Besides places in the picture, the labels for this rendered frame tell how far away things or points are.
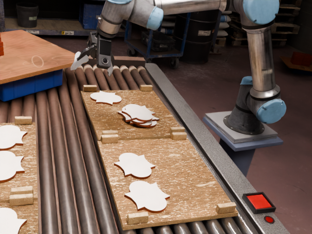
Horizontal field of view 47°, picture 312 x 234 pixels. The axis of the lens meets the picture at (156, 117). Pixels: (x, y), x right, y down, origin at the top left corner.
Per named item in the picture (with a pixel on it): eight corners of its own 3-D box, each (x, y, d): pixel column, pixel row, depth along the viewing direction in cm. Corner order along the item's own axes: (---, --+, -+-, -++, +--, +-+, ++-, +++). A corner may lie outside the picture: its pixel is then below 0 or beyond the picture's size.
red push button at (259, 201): (261, 197, 117) (262, 194, 116) (271, 210, 112) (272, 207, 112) (244, 198, 115) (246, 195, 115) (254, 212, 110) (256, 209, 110)
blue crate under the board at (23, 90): (23, 63, 182) (22, 44, 177) (64, 85, 167) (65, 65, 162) (-38, 77, 159) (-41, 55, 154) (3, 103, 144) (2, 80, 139)
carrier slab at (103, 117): (152, 92, 175) (152, 89, 174) (186, 138, 142) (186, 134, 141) (80, 93, 163) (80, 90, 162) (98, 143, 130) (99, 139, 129)
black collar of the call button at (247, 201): (261, 195, 118) (263, 191, 117) (274, 211, 112) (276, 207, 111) (241, 197, 116) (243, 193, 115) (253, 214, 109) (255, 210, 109)
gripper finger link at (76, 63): (70, 61, 135) (89, 48, 133) (71, 72, 131) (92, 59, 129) (64, 56, 133) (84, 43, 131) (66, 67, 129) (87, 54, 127)
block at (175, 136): (184, 137, 139) (185, 131, 138) (186, 140, 138) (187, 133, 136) (170, 138, 137) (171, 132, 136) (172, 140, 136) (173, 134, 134)
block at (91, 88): (95, 90, 164) (96, 84, 163) (96, 92, 163) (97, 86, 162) (82, 90, 162) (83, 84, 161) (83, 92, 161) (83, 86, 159)
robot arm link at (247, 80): (255, 100, 168) (263, 72, 162) (268, 113, 157) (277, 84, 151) (231, 99, 166) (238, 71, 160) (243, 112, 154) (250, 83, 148)
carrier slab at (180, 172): (186, 140, 140) (187, 137, 140) (237, 216, 107) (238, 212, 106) (96, 144, 129) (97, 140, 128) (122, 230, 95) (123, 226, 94)
